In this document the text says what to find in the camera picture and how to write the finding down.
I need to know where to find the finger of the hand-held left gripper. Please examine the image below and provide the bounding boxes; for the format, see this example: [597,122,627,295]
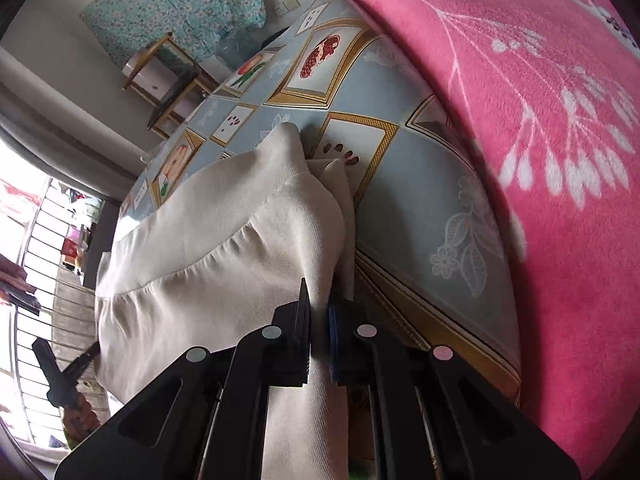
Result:
[64,342,102,377]

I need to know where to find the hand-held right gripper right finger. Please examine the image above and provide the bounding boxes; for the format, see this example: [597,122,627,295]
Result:
[325,302,583,480]

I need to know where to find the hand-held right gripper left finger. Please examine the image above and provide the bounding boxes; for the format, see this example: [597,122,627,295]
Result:
[54,277,313,480]

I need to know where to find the beige zip jacket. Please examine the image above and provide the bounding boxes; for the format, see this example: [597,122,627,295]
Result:
[94,122,358,480]

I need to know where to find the hanging dark clothes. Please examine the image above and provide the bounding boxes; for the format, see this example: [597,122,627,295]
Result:
[0,255,41,316]

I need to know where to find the person's left hand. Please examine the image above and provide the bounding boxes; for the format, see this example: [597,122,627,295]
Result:
[64,392,110,441]

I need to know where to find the metal window railing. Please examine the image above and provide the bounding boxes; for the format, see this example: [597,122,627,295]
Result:
[0,175,108,441]

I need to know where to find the dark grey cabinet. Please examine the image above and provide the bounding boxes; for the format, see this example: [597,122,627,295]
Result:
[82,200,121,286]

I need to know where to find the patterned blue tablecloth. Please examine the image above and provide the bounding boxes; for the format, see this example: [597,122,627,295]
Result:
[115,0,523,406]

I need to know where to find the grey curtain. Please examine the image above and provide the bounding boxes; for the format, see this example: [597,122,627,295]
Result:
[0,77,148,201]

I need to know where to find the wooden chair with black seat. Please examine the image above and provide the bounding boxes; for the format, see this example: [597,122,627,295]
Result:
[121,32,218,140]

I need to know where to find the clear empty water jug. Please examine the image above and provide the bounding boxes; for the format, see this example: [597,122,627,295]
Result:
[215,27,263,61]

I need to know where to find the white box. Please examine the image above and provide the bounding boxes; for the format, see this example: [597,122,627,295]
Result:
[122,47,181,106]

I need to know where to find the pink flowered blanket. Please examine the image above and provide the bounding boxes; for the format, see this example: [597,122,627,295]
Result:
[327,0,640,480]

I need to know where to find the teal floral cloth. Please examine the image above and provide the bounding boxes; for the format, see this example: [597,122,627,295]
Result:
[80,0,266,68]

